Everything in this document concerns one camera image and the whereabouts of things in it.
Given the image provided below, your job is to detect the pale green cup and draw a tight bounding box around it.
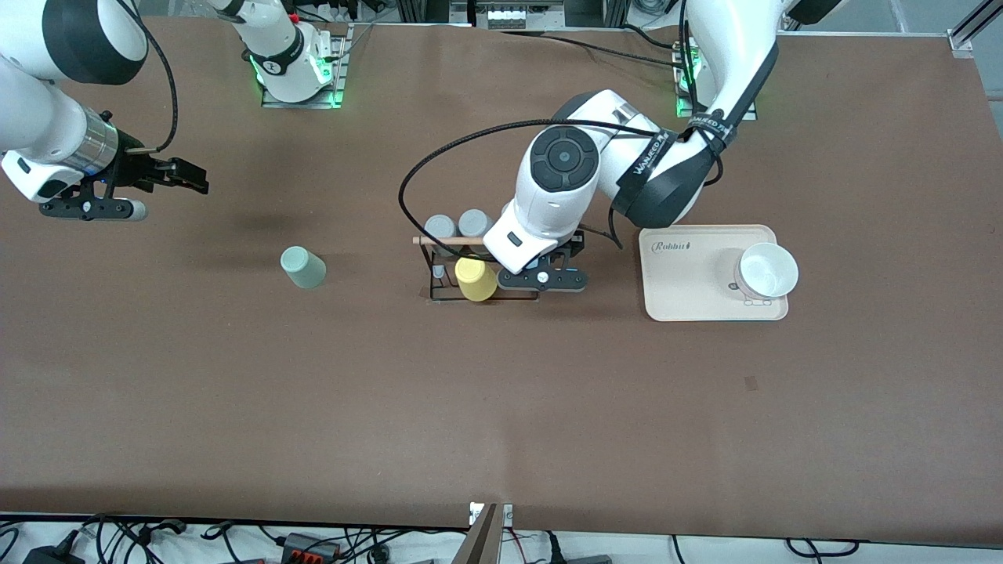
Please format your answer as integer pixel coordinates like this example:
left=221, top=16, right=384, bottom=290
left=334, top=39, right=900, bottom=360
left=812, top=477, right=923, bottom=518
left=281, top=246, right=328, bottom=290

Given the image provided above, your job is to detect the grey cup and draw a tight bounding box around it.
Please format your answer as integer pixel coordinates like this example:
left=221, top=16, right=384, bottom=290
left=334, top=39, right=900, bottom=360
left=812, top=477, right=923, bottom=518
left=424, top=215, right=460, bottom=258
left=458, top=208, right=494, bottom=240

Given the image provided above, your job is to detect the yellow cup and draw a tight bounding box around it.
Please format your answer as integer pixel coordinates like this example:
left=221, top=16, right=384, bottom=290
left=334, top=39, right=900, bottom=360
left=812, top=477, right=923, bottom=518
left=455, top=257, right=498, bottom=303

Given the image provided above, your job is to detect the beige tray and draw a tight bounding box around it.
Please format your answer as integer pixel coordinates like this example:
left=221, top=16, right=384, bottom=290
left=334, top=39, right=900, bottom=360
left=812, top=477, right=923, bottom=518
left=639, top=225, right=790, bottom=323

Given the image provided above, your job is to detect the white bowl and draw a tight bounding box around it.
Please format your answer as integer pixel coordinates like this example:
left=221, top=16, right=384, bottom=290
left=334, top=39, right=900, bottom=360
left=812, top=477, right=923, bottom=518
left=733, top=242, right=800, bottom=302

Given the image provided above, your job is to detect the black orange power strip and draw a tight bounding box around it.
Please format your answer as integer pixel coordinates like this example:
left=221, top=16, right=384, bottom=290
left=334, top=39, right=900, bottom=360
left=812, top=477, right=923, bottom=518
left=282, top=533, right=343, bottom=562

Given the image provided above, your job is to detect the black power adapter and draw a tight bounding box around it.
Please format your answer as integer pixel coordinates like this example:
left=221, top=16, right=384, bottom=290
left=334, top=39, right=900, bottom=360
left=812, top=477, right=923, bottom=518
left=22, top=544, right=87, bottom=564

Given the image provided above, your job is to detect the black wire cup rack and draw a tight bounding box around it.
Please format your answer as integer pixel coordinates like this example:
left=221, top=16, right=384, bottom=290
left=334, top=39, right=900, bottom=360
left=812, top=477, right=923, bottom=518
left=413, top=233, right=541, bottom=302

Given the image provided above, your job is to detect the black table cable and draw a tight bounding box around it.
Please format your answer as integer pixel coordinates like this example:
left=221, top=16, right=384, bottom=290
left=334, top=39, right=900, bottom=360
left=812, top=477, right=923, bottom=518
left=501, top=30, right=681, bottom=68
left=619, top=23, right=687, bottom=52

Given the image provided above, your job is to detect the grey metal post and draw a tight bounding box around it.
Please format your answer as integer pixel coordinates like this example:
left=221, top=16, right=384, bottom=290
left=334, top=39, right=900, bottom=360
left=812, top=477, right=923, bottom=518
left=454, top=504, right=502, bottom=564

